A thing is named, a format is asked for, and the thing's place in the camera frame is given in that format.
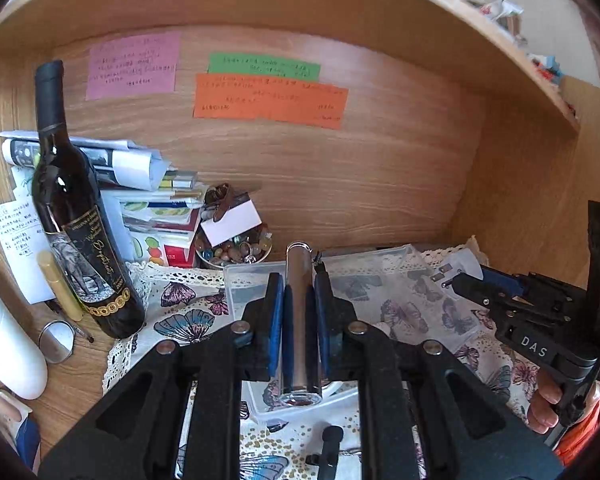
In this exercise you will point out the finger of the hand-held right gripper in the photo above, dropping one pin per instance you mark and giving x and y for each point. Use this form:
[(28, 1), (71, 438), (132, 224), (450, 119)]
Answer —
[(480, 295), (502, 280)]

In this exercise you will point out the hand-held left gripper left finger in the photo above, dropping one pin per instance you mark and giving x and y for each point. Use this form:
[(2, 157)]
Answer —
[(275, 320)]

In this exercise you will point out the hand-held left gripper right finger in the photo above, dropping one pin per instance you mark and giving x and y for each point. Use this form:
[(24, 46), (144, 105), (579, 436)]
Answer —
[(322, 310)]

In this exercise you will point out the silver metal tube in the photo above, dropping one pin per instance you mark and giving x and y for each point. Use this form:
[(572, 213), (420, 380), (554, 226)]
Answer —
[(298, 285)]

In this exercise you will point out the clear plastic box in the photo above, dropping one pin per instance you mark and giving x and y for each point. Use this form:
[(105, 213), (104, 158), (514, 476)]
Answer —
[(380, 280)]

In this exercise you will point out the person's right hand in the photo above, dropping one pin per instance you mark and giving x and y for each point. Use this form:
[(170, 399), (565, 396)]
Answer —
[(542, 405)]

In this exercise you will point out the bowl of coloured stones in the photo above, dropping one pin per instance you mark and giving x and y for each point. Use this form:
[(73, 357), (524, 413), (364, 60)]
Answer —
[(235, 252)]

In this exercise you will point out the butterfly print lace cloth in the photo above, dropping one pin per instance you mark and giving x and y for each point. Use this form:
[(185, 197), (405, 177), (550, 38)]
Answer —
[(190, 315)]

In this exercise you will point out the white blank card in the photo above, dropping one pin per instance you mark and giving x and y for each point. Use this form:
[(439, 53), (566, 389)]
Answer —
[(230, 222)]

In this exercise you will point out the brown card holder clip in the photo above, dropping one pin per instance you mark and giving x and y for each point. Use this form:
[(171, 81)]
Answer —
[(222, 197)]

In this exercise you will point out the black clamp tool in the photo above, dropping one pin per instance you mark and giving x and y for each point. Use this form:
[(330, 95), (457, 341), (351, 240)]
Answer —
[(328, 447)]

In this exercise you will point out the stack of books and papers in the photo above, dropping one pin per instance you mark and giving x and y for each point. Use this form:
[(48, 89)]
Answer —
[(165, 220)]

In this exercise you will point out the thin dark pencil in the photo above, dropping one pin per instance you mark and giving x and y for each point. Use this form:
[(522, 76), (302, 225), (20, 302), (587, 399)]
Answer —
[(72, 327)]

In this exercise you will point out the dark wine bottle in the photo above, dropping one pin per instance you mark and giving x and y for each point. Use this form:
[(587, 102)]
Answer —
[(75, 240)]

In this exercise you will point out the orange paper note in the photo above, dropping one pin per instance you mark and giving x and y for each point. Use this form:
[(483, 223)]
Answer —
[(267, 100)]

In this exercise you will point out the yellow marker pen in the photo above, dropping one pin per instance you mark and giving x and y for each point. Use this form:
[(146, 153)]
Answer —
[(60, 290)]

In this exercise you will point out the small round mirror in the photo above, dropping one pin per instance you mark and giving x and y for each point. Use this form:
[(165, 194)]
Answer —
[(57, 342)]

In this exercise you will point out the rolled printed magazine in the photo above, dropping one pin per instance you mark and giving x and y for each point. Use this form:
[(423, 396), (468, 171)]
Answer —
[(125, 160)]

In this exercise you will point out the green paper note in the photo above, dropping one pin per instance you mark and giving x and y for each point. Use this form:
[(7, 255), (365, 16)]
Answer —
[(262, 66)]

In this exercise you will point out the clutter of small shelf items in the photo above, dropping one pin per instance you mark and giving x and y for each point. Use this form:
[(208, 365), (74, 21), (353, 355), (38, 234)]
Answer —
[(510, 15)]

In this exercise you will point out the white handwritten paper note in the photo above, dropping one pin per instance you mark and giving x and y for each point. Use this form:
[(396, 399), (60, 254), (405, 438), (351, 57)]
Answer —
[(17, 250)]

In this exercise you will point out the white cylindrical roll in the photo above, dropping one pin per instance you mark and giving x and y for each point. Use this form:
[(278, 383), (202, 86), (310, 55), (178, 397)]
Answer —
[(7, 340)]

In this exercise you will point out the person's dark hair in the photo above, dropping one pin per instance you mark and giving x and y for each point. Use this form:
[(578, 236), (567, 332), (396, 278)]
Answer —
[(595, 20)]

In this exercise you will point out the blue and white carton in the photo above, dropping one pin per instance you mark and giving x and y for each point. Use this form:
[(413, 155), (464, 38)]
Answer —
[(22, 432)]

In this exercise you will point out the pink paper note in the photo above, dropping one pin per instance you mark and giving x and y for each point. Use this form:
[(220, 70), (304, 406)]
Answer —
[(132, 66)]

